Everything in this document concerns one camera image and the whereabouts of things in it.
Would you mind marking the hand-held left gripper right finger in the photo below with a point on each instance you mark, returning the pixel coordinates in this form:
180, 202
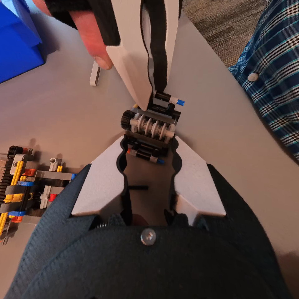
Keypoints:
198, 184

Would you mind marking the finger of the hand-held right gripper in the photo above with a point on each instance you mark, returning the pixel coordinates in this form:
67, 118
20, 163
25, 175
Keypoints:
171, 23
130, 58

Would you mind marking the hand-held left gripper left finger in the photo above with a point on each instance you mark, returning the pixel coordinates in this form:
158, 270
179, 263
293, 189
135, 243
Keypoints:
100, 184

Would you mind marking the small grey lego engine assembly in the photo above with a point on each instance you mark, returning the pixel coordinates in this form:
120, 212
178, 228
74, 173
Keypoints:
151, 126

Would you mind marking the thin black lego axle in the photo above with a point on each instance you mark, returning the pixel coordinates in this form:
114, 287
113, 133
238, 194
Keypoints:
137, 187

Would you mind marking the white lego beam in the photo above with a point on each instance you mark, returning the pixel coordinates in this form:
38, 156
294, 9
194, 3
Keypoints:
94, 74

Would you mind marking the large lego chassis assembly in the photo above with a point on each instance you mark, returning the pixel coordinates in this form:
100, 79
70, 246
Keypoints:
51, 175

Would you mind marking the person's right hand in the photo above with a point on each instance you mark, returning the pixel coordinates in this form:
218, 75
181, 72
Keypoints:
91, 42

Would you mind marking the blue plastic bin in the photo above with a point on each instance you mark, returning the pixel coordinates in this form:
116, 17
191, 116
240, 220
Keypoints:
16, 46

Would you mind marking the blue plaid shirt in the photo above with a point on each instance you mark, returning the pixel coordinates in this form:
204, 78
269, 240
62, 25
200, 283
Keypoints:
275, 70

